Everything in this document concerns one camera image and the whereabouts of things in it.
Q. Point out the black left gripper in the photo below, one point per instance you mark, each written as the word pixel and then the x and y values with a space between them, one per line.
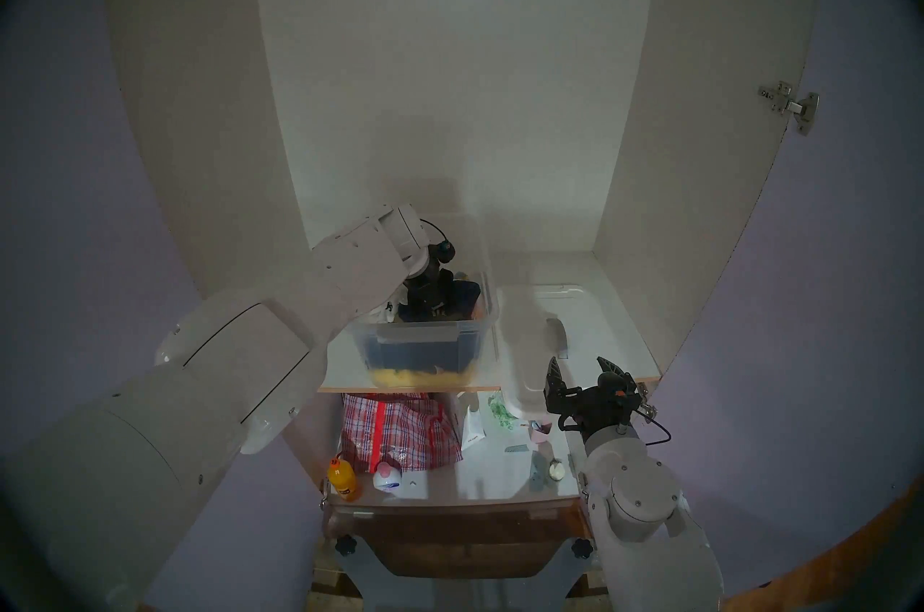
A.
pixel 429 289

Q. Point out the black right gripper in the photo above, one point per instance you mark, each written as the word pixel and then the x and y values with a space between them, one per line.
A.
pixel 595 410

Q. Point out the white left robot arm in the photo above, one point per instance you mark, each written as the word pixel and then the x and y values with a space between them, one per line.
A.
pixel 216 365

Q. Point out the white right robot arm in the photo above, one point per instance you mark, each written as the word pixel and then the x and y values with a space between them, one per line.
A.
pixel 635 495

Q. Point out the clear plastic storage bin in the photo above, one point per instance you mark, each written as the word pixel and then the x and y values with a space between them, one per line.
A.
pixel 419 332

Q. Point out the white cabinet shelf board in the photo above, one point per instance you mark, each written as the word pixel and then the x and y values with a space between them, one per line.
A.
pixel 346 376

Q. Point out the beige wardrobe cabinet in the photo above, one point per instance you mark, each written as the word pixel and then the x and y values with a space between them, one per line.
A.
pixel 462 76

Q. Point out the lilac cabinet door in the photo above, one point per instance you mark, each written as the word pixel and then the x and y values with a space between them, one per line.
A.
pixel 830 293
pixel 72 184

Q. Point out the navy sock tan stripes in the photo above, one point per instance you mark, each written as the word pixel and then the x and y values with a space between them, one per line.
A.
pixel 465 296

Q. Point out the orange sock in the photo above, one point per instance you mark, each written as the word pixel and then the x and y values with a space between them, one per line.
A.
pixel 478 311

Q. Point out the blue folded cloth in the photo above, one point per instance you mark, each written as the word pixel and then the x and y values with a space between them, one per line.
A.
pixel 419 354

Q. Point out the pink cup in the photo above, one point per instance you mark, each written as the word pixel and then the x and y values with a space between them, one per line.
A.
pixel 540 431

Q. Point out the green packet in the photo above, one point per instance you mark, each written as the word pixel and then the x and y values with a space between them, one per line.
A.
pixel 502 414

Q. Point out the yellow cloth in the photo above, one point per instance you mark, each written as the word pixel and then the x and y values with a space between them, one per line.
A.
pixel 404 378

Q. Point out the small white egg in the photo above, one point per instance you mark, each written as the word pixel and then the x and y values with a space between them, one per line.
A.
pixel 556 470

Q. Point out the white paper carton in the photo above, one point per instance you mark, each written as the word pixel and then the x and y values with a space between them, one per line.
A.
pixel 472 430

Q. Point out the red plaid woven bag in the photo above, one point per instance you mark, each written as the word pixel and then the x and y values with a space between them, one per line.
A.
pixel 397 430

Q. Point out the black round knob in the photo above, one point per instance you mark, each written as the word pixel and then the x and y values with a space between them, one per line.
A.
pixel 582 548
pixel 346 545

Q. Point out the white bottle pink cap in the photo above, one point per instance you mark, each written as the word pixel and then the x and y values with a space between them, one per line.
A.
pixel 388 477

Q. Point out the brown wooden front panel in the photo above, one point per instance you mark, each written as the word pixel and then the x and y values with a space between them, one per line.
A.
pixel 462 538

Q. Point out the orange bottle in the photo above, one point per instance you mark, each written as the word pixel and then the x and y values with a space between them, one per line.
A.
pixel 343 477

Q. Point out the metal door hinge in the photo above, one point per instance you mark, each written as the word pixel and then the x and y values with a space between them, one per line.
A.
pixel 790 106

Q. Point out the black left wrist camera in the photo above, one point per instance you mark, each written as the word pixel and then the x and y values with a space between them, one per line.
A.
pixel 445 251

